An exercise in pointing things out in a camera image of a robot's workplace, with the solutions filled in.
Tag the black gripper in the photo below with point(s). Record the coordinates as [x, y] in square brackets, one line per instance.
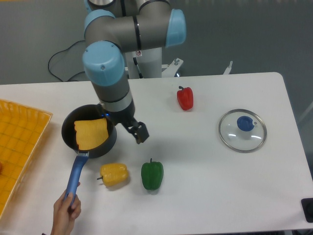
[126, 118]

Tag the yellow toast bread slice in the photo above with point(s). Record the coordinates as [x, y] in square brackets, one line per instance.
[91, 133]

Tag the black saucepan blue handle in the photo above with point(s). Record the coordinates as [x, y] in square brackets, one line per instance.
[85, 113]

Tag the glass lid blue knob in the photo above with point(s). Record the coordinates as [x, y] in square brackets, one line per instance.
[242, 131]

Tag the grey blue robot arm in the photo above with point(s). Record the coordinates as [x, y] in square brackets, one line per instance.
[114, 27]

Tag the person's hand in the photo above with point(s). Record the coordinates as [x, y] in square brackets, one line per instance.
[65, 213]

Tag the green bell pepper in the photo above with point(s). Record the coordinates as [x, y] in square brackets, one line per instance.
[152, 175]

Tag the yellow bell pepper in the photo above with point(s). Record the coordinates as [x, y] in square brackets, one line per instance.
[113, 174]

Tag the red bell pepper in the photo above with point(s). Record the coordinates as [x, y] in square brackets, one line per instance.
[185, 98]

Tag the yellow woven basket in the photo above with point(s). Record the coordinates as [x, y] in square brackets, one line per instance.
[21, 130]

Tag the black device at table edge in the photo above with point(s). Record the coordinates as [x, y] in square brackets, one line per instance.
[307, 205]

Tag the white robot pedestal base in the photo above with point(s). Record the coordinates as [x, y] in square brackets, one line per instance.
[148, 64]

